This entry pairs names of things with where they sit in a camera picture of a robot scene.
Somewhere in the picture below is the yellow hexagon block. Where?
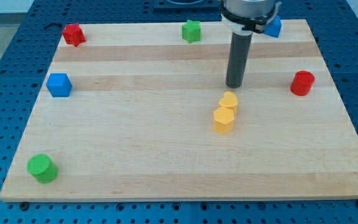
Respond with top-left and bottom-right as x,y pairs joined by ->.
213,107 -> 235,134

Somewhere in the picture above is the yellow heart block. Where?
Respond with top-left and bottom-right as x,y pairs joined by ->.
219,91 -> 239,115

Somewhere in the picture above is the light wooden board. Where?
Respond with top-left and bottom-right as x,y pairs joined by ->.
0,19 -> 358,202

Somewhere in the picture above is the green star block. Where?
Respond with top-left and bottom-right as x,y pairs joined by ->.
181,20 -> 201,44

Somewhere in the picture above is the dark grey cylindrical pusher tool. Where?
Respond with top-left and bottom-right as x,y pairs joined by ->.
226,33 -> 252,88

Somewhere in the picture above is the blue cube block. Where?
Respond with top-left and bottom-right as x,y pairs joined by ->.
46,73 -> 72,97

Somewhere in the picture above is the blue triangular block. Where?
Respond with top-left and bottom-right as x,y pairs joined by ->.
264,16 -> 282,38

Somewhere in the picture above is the red cylinder block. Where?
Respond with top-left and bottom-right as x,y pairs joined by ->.
290,70 -> 315,96

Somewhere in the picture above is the red star block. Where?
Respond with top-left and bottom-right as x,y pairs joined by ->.
62,23 -> 86,47

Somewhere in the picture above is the green cylinder block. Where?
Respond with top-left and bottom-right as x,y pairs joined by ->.
27,154 -> 58,184

